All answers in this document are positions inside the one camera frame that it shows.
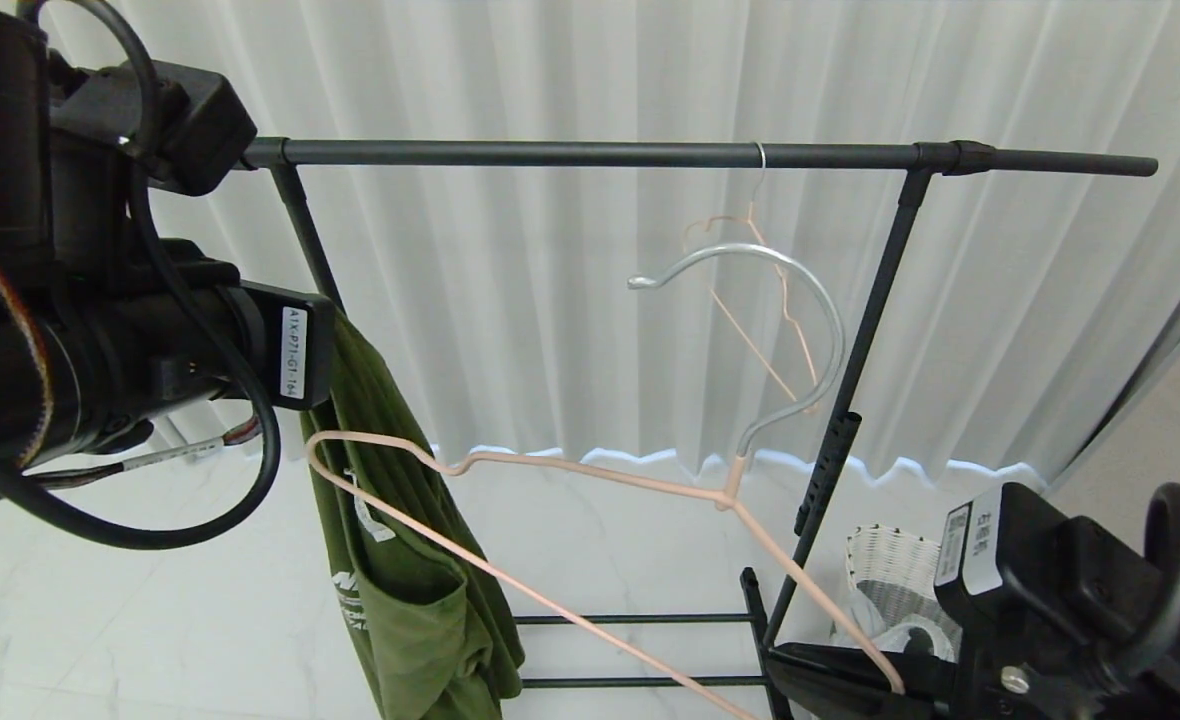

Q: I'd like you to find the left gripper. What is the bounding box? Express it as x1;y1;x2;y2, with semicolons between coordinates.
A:
0;282;338;496

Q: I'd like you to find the white laundry basket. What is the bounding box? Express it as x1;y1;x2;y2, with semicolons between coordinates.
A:
830;525;961;661

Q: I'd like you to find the black clothes rack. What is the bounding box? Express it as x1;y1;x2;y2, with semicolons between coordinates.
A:
240;138;1159;720

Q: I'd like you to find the pink clothes hanger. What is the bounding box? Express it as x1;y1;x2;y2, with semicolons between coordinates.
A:
305;243;909;720
683;145;821;411

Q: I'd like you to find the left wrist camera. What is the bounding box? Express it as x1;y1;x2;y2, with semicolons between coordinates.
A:
47;58;258;251

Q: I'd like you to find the white curtain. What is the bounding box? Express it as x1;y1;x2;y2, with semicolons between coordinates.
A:
10;0;1180;491

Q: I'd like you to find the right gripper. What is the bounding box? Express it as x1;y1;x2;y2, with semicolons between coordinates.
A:
950;640;1180;720

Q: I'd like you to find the green shirt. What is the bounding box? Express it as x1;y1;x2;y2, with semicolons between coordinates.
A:
298;310;526;720

